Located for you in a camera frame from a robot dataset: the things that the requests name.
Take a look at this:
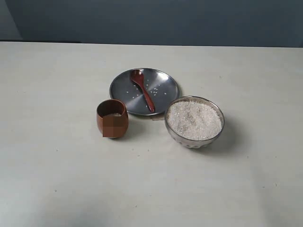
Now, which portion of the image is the glass bowl of rice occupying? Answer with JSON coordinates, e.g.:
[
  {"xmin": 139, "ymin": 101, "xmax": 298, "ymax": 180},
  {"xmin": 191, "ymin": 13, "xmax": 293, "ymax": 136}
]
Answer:
[{"xmin": 164, "ymin": 96, "xmax": 225, "ymax": 149}]

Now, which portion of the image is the round steel plate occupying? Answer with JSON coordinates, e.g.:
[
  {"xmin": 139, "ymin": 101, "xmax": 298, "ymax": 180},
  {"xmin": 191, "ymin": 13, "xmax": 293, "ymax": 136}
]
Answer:
[{"xmin": 109, "ymin": 68, "xmax": 180, "ymax": 116}]

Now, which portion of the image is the brown wooden cup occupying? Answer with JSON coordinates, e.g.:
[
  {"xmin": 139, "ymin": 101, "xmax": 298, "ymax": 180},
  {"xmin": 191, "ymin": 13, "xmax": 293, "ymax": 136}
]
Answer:
[{"xmin": 96, "ymin": 99, "xmax": 129, "ymax": 139}]

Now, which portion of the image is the dark red wooden spoon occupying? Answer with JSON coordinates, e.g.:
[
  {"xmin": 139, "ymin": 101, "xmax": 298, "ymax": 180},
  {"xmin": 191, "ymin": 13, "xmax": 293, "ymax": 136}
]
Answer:
[{"xmin": 130, "ymin": 70, "xmax": 155, "ymax": 113}]

